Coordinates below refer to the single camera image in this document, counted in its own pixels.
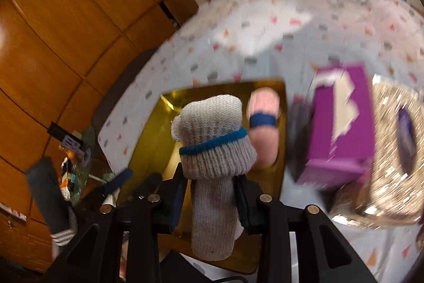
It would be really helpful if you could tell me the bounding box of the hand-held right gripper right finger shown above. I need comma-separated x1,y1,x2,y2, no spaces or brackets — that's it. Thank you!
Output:
233,177,378,283

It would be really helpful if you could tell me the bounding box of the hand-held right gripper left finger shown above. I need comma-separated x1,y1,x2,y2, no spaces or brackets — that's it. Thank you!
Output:
43,167,189,283

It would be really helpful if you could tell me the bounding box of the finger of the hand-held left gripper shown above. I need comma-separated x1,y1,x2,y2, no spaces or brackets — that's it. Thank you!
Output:
132,173,164,195
104,168,134,195

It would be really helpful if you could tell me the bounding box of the gold tray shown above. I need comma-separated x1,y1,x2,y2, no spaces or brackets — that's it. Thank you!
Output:
116,80,288,273

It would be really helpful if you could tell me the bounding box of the light grey blue-striped sock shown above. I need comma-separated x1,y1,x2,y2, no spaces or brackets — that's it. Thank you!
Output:
170,95,258,262

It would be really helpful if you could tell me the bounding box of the dark grey striped cloth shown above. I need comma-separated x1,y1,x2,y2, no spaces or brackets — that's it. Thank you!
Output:
25,157,78,247

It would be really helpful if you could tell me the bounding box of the pink sock with blue band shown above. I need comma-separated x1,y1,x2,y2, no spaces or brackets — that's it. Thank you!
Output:
247,87,282,169

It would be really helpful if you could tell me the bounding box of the purple tissue box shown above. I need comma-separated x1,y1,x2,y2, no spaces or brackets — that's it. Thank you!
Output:
288,63,376,194

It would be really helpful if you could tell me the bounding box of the wooden wardrobe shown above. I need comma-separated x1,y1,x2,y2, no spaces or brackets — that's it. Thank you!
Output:
0,0,199,273

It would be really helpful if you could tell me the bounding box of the ornate silver tissue box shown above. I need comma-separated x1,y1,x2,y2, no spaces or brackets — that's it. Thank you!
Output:
331,74,424,230

